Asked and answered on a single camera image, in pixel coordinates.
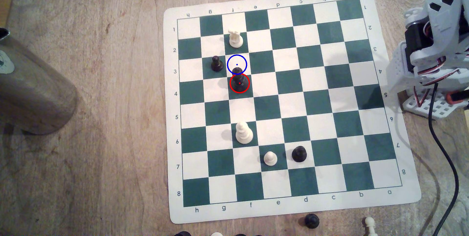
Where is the large black chess piece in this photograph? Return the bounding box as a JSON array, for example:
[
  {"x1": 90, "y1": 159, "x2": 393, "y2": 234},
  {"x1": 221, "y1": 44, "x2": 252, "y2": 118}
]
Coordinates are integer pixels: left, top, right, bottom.
[{"x1": 230, "y1": 67, "x2": 250, "y2": 94}]

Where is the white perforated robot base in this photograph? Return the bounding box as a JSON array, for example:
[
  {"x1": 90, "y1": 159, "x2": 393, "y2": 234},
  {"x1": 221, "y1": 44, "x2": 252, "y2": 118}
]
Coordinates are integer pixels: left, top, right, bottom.
[{"x1": 401, "y1": 87, "x2": 469, "y2": 120}]

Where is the tall white chess piece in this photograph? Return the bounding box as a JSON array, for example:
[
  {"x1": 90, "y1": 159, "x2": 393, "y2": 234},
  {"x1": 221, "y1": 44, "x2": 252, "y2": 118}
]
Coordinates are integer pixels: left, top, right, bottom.
[{"x1": 235, "y1": 121, "x2": 254, "y2": 145}]

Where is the green and white chess mat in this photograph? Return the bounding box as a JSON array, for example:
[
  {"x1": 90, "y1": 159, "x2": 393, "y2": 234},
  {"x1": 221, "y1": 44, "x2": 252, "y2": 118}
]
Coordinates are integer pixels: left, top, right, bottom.
[{"x1": 163, "y1": 0, "x2": 422, "y2": 224}]

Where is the white knight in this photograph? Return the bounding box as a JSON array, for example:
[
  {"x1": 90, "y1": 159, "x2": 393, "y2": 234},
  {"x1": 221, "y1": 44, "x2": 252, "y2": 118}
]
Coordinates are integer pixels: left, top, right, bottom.
[{"x1": 228, "y1": 29, "x2": 244, "y2": 48}]

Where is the grey metal cylinder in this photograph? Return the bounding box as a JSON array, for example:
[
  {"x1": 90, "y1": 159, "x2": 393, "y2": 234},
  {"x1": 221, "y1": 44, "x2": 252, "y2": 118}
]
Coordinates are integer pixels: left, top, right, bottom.
[{"x1": 0, "y1": 27, "x2": 79, "y2": 136}]

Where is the black cable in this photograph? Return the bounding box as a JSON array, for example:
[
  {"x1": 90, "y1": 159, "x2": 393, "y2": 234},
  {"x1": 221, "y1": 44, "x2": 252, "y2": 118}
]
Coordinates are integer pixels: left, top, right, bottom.
[{"x1": 428, "y1": 82, "x2": 459, "y2": 236}]

